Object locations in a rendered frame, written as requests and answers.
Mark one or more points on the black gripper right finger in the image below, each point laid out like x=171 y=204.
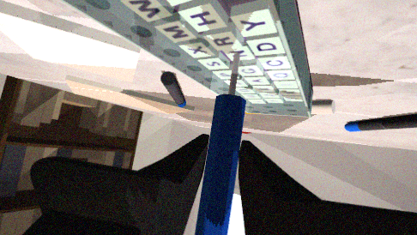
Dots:
x=273 y=203

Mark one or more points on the keyboard with white letter keys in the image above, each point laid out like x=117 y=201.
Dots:
x=207 y=40

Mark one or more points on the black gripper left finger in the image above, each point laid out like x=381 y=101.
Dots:
x=156 y=199

